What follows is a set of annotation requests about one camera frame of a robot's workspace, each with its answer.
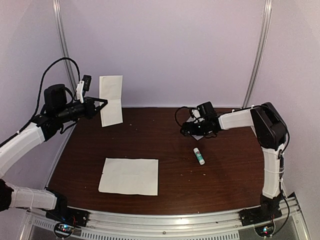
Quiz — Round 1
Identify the grey envelope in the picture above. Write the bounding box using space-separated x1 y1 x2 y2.
190 119 207 141

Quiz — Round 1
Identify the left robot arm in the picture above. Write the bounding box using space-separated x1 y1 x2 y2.
0 81 108 222

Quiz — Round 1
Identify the front aluminium rail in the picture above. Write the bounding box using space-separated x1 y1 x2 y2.
27 194 311 240

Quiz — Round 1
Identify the right aluminium frame post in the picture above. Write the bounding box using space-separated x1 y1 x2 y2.
241 0 273 109

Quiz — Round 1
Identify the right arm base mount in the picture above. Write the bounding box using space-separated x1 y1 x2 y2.
238 207 282 238

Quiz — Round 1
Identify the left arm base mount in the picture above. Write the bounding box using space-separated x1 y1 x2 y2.
44 207 90 240

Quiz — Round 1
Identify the left black cable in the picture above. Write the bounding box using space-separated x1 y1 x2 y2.
0 57 82 148

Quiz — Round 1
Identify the aluminium frame post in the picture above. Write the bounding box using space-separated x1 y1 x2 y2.
241 0 273 109
52 0 81 103

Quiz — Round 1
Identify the white green glue stick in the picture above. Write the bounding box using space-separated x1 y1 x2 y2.
193 147 205 166

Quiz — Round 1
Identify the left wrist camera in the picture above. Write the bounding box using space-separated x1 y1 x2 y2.
75 75 92 103

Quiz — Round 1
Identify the white letter sheet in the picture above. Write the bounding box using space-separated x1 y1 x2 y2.
99 75 123 127

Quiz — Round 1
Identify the left aluminium frame post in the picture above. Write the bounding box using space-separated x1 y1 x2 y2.
52 0 81 103

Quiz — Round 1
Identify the lower white paper sheet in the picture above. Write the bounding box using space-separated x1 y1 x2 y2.
98 158 159 196

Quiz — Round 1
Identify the right black cable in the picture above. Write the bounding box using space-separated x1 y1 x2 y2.
174 105 218 140

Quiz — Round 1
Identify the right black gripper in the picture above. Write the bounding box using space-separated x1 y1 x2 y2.
181 119 210 136

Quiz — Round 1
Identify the black cable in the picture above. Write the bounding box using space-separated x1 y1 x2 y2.
0 57 82 148
174 105 218 140

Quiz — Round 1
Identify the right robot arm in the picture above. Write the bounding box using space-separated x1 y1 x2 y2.
178 101 290 221

